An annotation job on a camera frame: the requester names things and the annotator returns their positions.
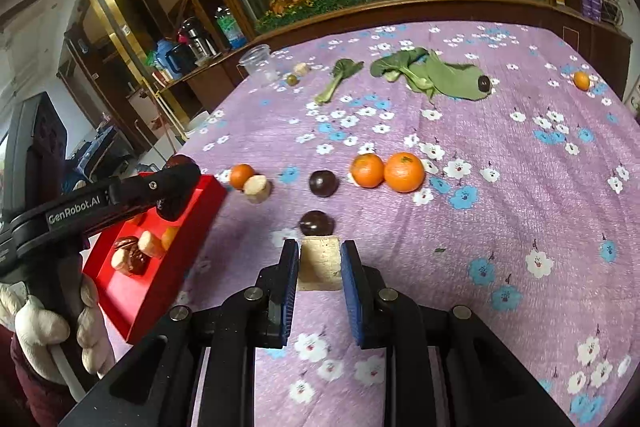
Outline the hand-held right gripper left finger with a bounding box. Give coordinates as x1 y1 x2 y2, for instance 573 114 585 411
59 238 302 427

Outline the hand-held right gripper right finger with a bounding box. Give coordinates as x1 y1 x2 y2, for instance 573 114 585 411
340 240 576 427

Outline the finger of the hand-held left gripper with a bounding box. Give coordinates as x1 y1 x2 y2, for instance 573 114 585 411
156 197 199 222
107 163 203 213

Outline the square tan sugarcane piece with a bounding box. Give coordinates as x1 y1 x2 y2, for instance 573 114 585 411
298 235 344 292

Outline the red tray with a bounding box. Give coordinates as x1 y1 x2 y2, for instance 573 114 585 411
81 174 228 345

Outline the person's left forearm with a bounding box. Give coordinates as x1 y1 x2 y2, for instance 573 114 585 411
0 324 83 427

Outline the person's left hand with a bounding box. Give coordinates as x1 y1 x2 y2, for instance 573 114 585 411
0 276 116 379

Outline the dark passion fruit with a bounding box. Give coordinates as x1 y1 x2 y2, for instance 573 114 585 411
299 210 335 237
308 170 340 198

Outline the black kettle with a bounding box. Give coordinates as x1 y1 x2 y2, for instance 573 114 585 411
165 44 197 78

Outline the wooden side cabinet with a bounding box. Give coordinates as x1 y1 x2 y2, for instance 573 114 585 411
55 0 241 148

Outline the black thermos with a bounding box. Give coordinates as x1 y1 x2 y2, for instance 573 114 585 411
180 18 218 58

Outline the clear plastic cup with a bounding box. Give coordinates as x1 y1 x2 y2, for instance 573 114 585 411
238 44 279 84

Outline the green plastic bottle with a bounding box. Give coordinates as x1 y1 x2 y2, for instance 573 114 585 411
215 7 247 50

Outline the purple floral tablecloth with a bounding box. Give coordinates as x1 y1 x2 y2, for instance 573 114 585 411
100 21 640 427

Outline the small bok choy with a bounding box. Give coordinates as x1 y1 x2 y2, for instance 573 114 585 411
314 58 365 104

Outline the large green leaf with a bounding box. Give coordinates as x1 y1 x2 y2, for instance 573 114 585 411
407 49 493 101

